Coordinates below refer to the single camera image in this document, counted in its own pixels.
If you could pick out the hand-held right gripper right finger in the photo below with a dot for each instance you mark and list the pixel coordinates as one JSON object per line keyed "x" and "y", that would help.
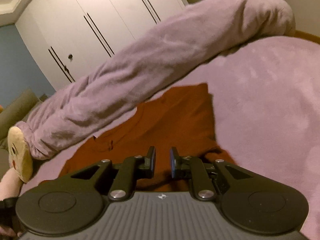
{"x": 172, "y": 163}

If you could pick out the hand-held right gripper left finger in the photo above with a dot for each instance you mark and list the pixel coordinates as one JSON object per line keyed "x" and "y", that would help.
{"x": 152, "y": 160}

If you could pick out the rust brown shirt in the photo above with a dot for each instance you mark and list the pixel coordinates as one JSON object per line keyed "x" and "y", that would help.
{"x": 175, "y": 120}

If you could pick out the cream plush toy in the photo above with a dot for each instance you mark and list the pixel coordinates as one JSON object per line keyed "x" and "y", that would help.
{"x": 18, "y": 152}

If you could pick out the rumpled grey duvet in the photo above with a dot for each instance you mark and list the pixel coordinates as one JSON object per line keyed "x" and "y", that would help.
{"x": 150, "y": 62}

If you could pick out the green sofa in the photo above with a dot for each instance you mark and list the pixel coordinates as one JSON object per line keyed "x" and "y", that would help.
{"x": 15, "y": 110}

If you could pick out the white wardrobe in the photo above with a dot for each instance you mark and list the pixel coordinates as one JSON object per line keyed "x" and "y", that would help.
{"x": 100, "y": 12}

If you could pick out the wooden bed frame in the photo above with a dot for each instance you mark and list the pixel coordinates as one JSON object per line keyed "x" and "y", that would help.
{"x": 308, "y": 36}

